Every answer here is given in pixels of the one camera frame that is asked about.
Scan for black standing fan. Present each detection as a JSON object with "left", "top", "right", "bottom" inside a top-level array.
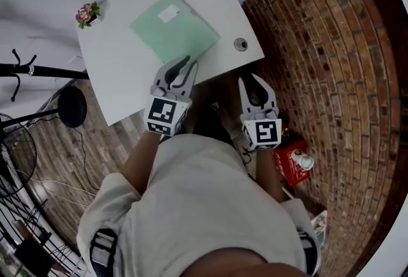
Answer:
[{"left": 0, "top": 86, "right": 88, "bottom": 200}]

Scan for person's right forearm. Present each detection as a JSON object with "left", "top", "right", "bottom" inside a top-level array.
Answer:
[{"left": 254, "top": 148, "right": 285, "bottom": 204}]

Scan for grey shoulder strap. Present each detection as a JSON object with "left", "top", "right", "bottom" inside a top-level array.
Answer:
[
  {"left": 295, "top": 228, "right": 321, "bottom": 277},
  {"left": 89, "top": 227, "right": 120, "bottom": 272}
]

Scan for white paper cup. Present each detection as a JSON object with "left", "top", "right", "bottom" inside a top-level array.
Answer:
[{"left": 288, "top": 150, "right": 316, "bottom": 172}]

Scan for black coat rack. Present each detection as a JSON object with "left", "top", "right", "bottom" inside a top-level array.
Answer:
[{"left": 0, "top": 49, "right": 91, "bottom": 103}]

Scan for pink flowers in white pot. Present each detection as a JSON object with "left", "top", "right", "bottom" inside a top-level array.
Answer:
[{"left": 75, "top": 1, "right": 103, "bottom": 30}]

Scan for black power cable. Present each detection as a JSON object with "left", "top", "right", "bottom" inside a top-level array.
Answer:
[{"left": 71, "top": 124, "right": 100, "bottom": 191}]

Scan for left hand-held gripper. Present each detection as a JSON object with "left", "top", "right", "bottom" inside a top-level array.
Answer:
[{"left": 145, "top": 56, "right": 199, "bottom": 137}]

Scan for printed magazine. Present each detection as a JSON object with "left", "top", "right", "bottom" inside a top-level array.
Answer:
[{"left": 310, "top": 209, "right": 330, "bottom": 251}]

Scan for black wire rack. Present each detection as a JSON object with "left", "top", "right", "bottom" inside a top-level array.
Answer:
[{"left": 0, "top": 173, "right": 87, "bottom": 277}]

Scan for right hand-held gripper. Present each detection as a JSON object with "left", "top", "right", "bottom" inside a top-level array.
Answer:
[{"left": 238, "top": 73, "right": 283, "bottom": 153}]

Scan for grey desk cable grommet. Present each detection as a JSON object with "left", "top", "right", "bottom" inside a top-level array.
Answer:
[{"left": 233, "top": 36, "right": 250, "bottom": 51}]

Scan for green translucent folder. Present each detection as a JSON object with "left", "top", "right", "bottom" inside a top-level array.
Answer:
[{"left": 129, "top": 0, "right": 222, "bottom": 65}]

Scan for person's legs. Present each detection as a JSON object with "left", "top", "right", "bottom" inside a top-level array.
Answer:
[{"left": 190, "top": 100, "right": 244, "bottom": 149}]

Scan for person's beige shirt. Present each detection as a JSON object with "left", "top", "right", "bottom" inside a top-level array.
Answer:
[{"left": 76, "top": 133, "right": 320, "bottom": 277}]

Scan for red cardboard box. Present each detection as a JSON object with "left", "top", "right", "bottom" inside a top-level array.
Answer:
[{"left": 272, "top": 137, "right": 311, "bottom": 188}]

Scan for person's left forearm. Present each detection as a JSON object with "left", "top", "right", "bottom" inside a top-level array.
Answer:
[{"left": 122, "top": 131, "right": 162, "bottom": 197}]

